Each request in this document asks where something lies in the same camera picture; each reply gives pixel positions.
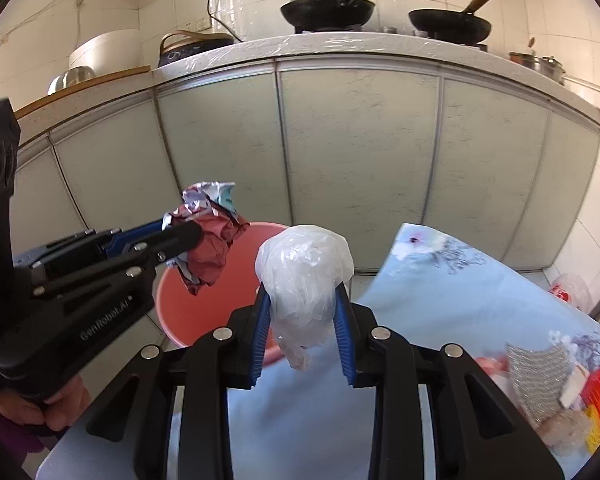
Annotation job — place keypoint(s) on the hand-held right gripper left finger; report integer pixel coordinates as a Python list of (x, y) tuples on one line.
[(260, 330)]

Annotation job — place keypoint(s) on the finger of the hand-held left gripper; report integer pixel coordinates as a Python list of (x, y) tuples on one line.
[(185, 237), (135, 235)]

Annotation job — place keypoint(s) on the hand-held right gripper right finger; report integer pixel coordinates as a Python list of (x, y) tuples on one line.
[(342, 335)]

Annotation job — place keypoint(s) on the red foil wrapper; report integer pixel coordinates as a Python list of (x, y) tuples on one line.
[(210, 245)]

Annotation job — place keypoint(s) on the pink plastic bucket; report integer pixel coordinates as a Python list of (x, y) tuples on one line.
[(180, 305)]

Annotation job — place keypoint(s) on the clear plastic bag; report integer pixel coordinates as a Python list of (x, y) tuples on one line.
[(305, 270)]

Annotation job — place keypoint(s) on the person's left forearm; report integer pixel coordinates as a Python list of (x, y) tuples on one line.
[(0, 435)]

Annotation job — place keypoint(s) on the person's left hand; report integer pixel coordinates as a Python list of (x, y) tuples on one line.
[(50, 412)]

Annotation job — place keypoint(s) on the blue floral cloth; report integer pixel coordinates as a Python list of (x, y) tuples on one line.
[(430, 300)]

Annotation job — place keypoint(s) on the pink wrapper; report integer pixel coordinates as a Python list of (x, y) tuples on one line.
[(490, 364)]

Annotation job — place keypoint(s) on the wooden board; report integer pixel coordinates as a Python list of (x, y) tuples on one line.
[(105, 78)]

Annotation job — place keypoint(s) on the steel bowl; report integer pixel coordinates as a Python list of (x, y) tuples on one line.
[(72, 77)]

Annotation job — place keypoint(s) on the grey kitchen counter cabinet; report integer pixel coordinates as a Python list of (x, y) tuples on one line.
[(355, 160)]

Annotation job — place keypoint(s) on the black electric cooker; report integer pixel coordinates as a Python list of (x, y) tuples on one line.
[(195, 52)]

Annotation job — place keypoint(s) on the white rice cooker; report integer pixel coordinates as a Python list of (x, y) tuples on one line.
[(105, 50)]

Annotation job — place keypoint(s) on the red and white plastic bag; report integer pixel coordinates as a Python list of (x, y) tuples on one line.
[(570, 290)]

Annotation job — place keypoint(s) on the white paper piece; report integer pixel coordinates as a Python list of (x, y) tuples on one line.
[(572, 387)]

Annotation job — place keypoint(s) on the clear plastic wrapper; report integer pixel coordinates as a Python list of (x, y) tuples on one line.
[(565, 432)]

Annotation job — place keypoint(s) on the steel pot with lid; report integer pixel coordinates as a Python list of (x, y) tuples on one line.
[(545, 67)]

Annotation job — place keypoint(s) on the wooden spoon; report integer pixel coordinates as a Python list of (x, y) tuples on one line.
[(530, 42)]

